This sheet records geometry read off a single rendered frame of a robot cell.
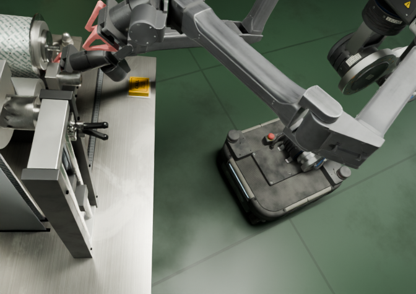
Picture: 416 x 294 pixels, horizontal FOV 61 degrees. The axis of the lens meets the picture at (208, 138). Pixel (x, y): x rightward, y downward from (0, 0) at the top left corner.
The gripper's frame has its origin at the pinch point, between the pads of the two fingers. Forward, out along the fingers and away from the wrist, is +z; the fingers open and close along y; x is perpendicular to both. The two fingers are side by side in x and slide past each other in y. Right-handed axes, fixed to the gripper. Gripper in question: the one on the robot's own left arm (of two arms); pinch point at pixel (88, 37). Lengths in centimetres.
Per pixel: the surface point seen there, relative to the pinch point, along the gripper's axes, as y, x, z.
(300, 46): 138, -194, -19
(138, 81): 18.4, -37.1, 16.7
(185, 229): -11, -125, 56
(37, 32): 0.8, 7.0, 8.7
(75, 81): -3.5, -6.6, 11.1
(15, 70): -4.0, 4.8, 18.5
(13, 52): -3.4, 8.3, 14.3
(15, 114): -25.0, 10.3, 3.9
